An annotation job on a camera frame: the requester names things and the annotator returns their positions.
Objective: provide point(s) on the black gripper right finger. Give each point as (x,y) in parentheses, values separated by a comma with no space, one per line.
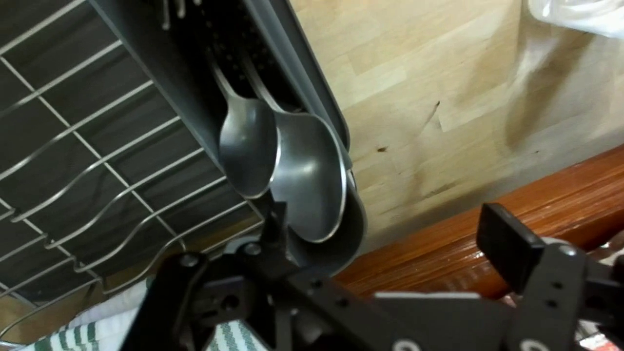
(557,285)

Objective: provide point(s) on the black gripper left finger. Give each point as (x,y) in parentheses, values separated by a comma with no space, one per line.
(245,285)

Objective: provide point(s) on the small steel spoon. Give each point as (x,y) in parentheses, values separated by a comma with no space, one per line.
(245,140)

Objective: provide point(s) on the large steel measuring spoon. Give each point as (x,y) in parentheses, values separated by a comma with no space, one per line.
(310,172)

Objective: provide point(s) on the green white dish towel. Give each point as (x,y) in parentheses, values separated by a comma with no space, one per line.
(126,318)

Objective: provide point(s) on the grey steel dish rack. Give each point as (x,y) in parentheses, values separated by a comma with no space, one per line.
(109,125)

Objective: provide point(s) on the brown wooden side table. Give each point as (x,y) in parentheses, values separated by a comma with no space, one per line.
(581,205)

